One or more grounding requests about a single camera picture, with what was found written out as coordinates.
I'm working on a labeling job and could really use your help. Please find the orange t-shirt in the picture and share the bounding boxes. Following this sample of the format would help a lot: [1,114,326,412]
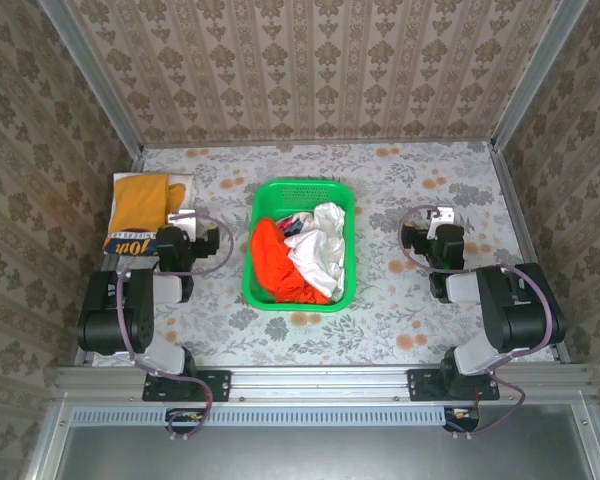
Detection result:
[249,218,331,305]

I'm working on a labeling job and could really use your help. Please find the green plastic basket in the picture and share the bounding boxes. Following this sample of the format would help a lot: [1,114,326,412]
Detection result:
[242,179,358,314]

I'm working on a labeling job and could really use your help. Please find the folded yellow shirt stack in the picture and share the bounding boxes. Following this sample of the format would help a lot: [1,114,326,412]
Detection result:
[112,171,197,237]

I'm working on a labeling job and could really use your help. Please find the floral tablecloth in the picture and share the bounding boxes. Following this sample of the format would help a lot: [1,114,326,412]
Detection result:
[90,142,557,367]

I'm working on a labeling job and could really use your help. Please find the folded yellow t-shirt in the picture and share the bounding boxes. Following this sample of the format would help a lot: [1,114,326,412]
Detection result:
[110,173,187,239]

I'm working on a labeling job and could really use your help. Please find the red and blue patterned t-shirt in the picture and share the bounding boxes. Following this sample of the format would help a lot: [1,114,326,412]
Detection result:
[274,212,314,239]

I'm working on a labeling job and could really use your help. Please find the crumpled white t-shirt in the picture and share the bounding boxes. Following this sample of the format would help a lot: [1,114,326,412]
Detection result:
[283,201,347,301]

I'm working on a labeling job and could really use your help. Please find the black wiring connector box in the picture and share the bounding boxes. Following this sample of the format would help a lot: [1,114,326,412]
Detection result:
[443,407,481,434]
[165,407,207,435]

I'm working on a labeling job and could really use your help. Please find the grey sheet metal panel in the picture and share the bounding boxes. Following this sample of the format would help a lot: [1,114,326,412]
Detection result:
[27,404,600,480]

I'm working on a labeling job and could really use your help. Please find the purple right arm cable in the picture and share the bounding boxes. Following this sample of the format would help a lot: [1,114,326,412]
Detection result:
[398,204,554,440]

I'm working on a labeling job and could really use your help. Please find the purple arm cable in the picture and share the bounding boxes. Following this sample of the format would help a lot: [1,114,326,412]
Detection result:
[398,204,554,440]
[115,213,235,442]

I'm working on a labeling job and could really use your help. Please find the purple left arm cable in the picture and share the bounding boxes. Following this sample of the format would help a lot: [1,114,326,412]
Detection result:
[115,213,235,442]

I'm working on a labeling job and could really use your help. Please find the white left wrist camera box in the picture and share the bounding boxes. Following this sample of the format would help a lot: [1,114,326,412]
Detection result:
[168,210,198,239]

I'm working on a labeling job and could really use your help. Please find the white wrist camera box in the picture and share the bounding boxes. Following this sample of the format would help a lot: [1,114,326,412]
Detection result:
[425,205,455,239]
[168,210,198,239]

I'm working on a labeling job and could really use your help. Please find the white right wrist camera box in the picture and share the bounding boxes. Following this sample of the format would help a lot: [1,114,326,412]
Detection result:
[425,205,455,239]

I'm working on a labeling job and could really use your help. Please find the aluminium side rail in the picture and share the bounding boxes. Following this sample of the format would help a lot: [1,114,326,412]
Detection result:
[73,149,145,366]
[489,144,572,364]

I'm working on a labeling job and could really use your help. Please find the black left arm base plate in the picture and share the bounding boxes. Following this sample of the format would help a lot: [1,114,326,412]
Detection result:
[142,369,232,403]

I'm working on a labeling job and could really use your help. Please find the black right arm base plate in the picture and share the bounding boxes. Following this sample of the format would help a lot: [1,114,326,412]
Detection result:
[407,368,501,403]

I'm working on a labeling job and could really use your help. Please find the aluminium mounting rail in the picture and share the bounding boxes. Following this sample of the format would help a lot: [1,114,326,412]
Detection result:
[54,363,594,402]

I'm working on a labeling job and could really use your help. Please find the grey slotted cable duct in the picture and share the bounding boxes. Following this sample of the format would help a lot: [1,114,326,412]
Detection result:
[72,405,449,428]

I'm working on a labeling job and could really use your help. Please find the aluminium frame post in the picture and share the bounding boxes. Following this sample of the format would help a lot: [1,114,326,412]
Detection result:
[491,0,589,152]

